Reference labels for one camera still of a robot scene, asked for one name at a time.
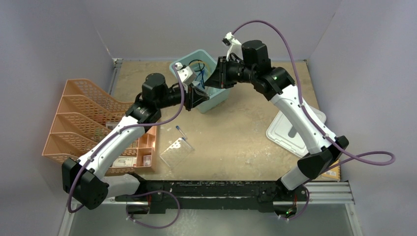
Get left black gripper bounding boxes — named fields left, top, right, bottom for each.
left=156, top=82, right=209, bottom=111

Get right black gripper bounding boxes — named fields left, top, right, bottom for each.
left=207, top=57, right=257, bottom=89

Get teal plastic bin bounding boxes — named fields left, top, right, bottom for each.
left=169, top=49, right=231, bottom=114

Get amber rubber tubing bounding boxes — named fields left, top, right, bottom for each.
left=189, top=60, right=210, bottom=75

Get blue safety glasses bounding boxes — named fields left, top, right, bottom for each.
left=198, top=70, right=210, bottom=89

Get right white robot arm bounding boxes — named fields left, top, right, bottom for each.
left=205, top=38, right=349, bottom=200

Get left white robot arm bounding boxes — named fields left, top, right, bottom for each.
left=61, top=69, right=209, bottom=213

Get clear plastic box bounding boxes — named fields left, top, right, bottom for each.
left=159, top=137, right=195, bottom=169

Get orange compartment tray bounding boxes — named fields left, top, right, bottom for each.
left=106, top=127, right=158, bottom=176

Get white plastic bin lid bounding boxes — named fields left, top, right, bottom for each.
left=266, top=111, right=309, bottom=158

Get orange file organizer rack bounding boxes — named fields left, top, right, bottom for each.
left=42, top=79, right=131, bottom=164

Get yellow spiral notebook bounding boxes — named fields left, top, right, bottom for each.
left=321, top=166, right=341, bottom=181

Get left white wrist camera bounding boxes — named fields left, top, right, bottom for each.
left=174, top=62, right=197, bottom=89

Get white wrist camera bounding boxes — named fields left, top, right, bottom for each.
left=174, top=62, right=197, bottom=89
left=222, top=32, right=242, bottom=62

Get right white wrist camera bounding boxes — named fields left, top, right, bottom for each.
left=222, top=32, right=242, bottom=62

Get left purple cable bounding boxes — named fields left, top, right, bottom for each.
left=66, top=65, right=186, bottom=229

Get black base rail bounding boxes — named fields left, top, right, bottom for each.
left=107, top=179, right=354, bottom=215

